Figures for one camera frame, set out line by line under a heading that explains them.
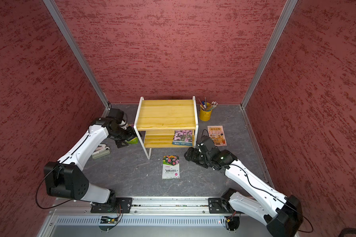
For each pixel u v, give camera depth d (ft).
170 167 2.87
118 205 2.39
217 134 3.37
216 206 2.43
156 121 2.24
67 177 1.38
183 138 2.67
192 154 2.20
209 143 1.88
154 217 2.34
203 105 3.49
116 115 2.18
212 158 1.85
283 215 1.25
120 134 2.27
